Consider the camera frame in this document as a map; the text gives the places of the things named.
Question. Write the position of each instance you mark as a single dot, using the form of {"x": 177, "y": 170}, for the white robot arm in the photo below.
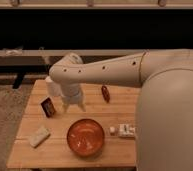
{"x": 164, "y": 111}

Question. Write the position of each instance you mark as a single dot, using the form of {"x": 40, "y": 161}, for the white remote-like box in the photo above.
{"x": 126, "y": 131}

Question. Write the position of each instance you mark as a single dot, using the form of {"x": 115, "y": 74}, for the dark small box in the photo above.
{"x": 48, "y": 107}

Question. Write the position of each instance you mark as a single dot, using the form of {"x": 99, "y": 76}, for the orange bowl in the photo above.
{"x": 85, "y": 137}

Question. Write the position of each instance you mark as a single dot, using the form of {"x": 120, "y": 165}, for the small white cube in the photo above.
{"x": 112, "y": 130}

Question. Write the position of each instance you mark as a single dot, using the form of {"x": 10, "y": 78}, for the red-brown oval object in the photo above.
{"x": 105, "y": 93}

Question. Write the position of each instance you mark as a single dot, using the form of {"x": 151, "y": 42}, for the wooden table board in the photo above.
{"x": 54, "y": 151}

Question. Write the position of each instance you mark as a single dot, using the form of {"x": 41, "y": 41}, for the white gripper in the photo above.
{"x": 71, "y": 94}

